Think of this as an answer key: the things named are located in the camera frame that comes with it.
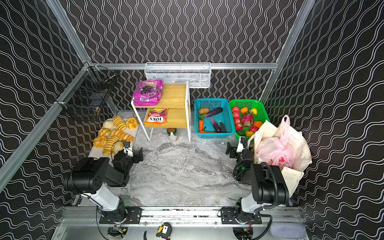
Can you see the beige bread tray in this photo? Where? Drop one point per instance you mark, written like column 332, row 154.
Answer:
column 125, row 129

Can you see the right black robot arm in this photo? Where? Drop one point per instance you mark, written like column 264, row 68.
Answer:
column 269, row 188

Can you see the yellow black tape measure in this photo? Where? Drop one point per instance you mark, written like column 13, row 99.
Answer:
column 164, row 231

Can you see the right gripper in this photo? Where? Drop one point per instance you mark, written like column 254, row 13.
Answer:
column 237, row 150

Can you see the pink dragon fruit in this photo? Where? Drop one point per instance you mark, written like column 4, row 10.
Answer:
column 247, row 119

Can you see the white wooden two-tier shelf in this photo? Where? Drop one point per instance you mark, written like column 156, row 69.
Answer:
column 176, row 99

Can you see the orange carrot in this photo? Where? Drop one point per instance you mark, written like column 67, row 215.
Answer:
column 201, row 125

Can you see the striped long bread roll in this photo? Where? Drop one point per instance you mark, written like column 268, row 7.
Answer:
column 109, row 144

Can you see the green plastic basket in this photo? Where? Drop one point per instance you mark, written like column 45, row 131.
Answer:
column 239, row 107

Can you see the cream canvas tote bag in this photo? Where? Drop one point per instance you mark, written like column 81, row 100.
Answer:
column 292, row 176

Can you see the pink plastic bag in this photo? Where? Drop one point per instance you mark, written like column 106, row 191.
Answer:
column 276, row 150

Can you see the red Fox's candy bag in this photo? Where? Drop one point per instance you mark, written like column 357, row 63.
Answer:
column 157, row 116

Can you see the white wire wall basket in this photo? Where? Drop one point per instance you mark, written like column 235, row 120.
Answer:
column 197, row 75

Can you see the green glass bottle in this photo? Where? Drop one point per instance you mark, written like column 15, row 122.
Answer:
column 172, row 133

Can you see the teal plastic basket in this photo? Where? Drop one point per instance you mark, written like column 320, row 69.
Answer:
column 216, row 127

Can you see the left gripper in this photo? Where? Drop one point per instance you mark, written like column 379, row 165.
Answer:
column 134, row 155

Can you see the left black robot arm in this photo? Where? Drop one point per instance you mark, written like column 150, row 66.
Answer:
column 91, row 178

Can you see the round crusty bread loaf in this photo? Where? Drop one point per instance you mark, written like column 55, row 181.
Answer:
column 117, row 146

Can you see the purple eggplant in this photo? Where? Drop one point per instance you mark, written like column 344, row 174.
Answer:
column 214, row 112

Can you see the purple snack bag left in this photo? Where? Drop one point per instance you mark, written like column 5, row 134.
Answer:
column 148, row 93

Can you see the brown potato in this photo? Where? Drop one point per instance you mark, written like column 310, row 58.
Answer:
column 203, row 110

